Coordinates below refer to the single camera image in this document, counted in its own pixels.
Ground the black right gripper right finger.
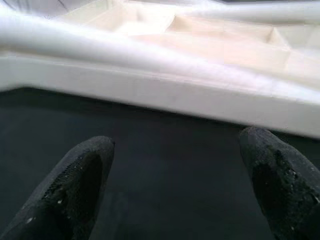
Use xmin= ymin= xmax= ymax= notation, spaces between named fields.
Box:
xmin=239 ymin=126 xmax=320 ymax=240

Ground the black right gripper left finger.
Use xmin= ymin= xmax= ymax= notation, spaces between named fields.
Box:
xmin=0 ymin=136 xmax=116 ymax=240

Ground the white plastic table top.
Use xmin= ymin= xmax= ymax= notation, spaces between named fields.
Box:
xmin=0 ymin=0 xmax=320 ymax=140

